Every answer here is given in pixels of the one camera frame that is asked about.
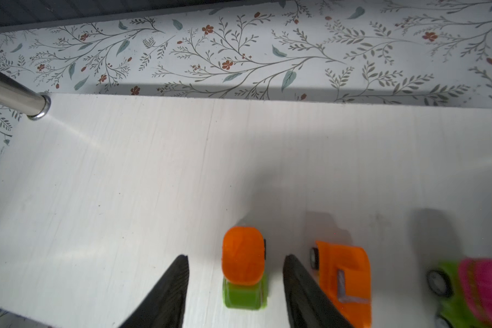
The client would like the orange toy bulldozer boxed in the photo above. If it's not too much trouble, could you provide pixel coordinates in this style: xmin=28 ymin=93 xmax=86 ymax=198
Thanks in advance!
xmin=310 ymin=241 xmax=373 ymax=327

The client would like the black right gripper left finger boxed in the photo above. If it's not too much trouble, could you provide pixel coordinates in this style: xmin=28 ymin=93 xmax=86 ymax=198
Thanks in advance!
xmin=121 ymin=255 xmax=189 ymax=328

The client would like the orange green mixer toy truck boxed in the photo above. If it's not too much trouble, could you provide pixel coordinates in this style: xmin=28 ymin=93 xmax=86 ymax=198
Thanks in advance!
xmin=221 ymin=225 xmax=269 ymax=310

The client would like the white two-tier shelf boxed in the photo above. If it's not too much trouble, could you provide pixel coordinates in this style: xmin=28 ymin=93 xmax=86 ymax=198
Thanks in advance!
xmin=0 ymin=93 xmax=492 ymax=327

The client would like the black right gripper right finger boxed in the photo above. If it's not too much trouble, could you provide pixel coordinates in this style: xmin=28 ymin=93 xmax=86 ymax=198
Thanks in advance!
xmin=283 ymin=254 xmax=352 ymax=328

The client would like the green pink toy truck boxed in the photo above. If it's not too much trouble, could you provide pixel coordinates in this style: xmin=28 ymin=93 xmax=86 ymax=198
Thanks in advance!
xmin=426 ymin=258 xmax=492 ymax=327

